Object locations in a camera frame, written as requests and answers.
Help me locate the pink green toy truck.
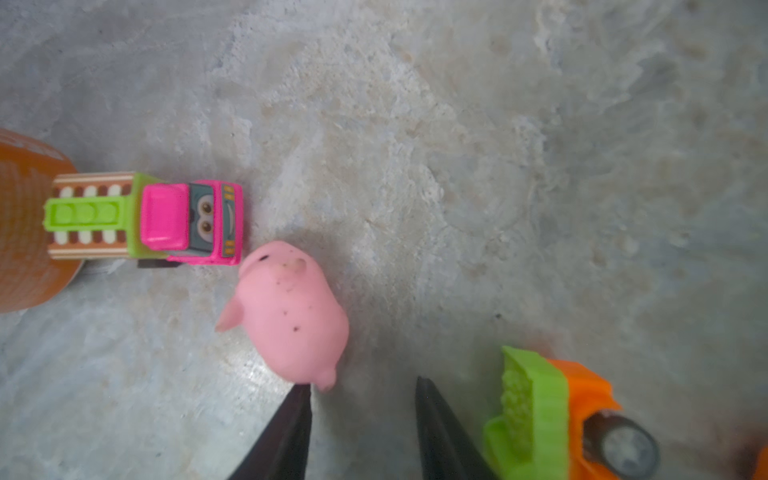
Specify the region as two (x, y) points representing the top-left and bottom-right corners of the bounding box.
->
(43, 172), (244, 268)

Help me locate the orange green toy car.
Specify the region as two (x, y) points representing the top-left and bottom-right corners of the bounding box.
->
(483, 346), (661, 479)

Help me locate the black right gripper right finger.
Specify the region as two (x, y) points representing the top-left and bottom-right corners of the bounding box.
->
(415, 376), (497, 480)

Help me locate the orange soda can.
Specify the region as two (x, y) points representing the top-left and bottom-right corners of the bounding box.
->
(1, 129), (82, 313)

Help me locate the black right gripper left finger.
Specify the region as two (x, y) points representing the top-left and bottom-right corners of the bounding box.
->
(229, 384), (312, 480)

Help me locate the pink pig toy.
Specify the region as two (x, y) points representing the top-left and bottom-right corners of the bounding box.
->
(215, 241), (350, 391)

